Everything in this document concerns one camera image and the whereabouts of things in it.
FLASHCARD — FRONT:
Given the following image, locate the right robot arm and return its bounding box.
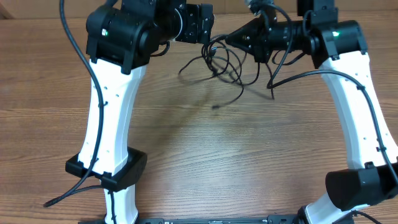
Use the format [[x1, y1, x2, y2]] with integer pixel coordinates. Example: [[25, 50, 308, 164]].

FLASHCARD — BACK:
[[226, 1, 397, 223]]

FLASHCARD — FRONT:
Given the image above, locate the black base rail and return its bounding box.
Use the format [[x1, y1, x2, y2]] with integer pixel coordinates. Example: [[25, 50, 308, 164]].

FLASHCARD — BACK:
[[138, 215, 296, 224]]

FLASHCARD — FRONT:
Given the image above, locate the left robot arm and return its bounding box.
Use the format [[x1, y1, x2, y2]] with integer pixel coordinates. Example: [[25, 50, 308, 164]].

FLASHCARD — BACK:
[[65, 1, 214, 223]]

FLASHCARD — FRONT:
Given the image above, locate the black usb cable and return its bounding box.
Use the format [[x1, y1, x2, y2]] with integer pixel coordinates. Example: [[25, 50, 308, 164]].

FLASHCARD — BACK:
[[178, 33, 276, 110]]

